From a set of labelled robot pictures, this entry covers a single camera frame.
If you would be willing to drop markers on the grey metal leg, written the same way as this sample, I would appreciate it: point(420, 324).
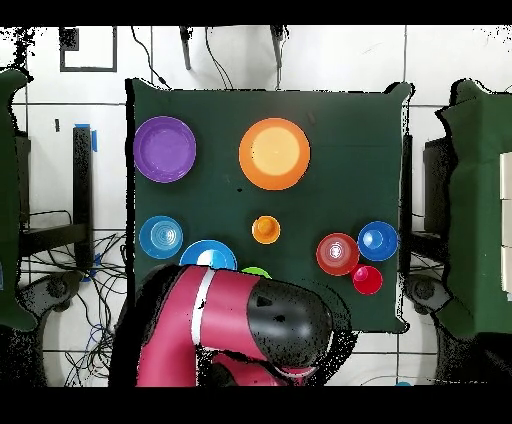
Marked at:
point(277, 48)
point(186, 52)

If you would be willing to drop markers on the dark green tablecloth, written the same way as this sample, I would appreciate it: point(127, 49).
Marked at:
point(352, 160)

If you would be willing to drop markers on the small light blue bowl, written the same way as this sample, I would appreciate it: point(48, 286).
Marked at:
point(160, 238)

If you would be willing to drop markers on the orange cup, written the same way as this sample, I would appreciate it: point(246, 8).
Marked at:
point(266, 230)

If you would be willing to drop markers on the purple bowl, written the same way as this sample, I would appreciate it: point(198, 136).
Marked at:
point(164, 150)

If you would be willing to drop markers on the red-orange bowl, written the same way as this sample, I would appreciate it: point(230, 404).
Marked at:
point(337, 254)

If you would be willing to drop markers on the dark blue bowl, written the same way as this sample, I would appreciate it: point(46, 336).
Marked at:
point(378, 241)

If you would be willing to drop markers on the large orange bowl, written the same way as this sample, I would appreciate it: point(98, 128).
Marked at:
point(274, 154)

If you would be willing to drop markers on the green bowl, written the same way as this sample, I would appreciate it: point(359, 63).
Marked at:
point(256, 272)

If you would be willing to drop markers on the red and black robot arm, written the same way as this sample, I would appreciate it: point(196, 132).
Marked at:
point(232, 316)

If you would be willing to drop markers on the large light blue bowl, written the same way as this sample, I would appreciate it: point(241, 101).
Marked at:
point(208, 254)

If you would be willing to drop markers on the black office chair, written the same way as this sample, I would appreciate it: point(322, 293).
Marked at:
point(426, 292)
point(56, 288)

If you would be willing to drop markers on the black metal frame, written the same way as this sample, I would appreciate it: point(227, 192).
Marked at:
point(406, 180)
point(82, 180)

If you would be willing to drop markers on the red cup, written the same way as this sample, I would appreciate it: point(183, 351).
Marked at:
point(370, 282)

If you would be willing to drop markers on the green cloth side table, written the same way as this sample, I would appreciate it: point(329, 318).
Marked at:
point(480, 200)
point(8, 200)

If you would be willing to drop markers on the grey square floor frame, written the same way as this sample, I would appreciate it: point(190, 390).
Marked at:
point(88, 69)

